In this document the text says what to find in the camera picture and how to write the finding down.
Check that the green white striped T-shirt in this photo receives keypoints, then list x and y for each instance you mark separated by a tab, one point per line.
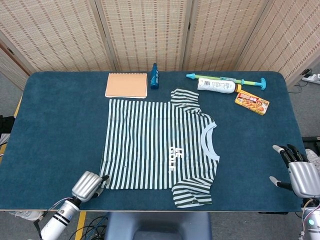
150	140

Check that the grey cloth item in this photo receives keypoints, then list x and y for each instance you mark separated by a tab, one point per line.
3	138

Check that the white labelled bottle brown cap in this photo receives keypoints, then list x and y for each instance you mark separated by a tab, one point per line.
216	85

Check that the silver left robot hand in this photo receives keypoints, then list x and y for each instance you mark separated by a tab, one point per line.
86	186

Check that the orange spiral notebook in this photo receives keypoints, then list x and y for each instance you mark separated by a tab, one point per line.
126	85

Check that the green blue toy water pump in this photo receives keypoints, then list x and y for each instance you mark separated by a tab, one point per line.
212	76

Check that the small blue bottle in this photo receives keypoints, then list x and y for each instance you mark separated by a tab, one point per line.
154	78

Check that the black equipment beside table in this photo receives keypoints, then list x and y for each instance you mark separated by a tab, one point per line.
6	123

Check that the black floor stand base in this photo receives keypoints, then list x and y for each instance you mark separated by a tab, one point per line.
311	139

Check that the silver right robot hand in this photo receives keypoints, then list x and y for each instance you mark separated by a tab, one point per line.
305	177

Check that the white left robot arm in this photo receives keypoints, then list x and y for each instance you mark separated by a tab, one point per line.
58	220

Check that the woven folding screen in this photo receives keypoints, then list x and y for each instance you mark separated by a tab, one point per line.
150	32

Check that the white power strip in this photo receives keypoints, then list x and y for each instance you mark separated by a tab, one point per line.
312	78

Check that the white sneaker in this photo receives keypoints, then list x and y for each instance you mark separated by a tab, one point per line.
25	215
313	155

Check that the yellow curry box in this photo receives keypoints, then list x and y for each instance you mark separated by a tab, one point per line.
252	103

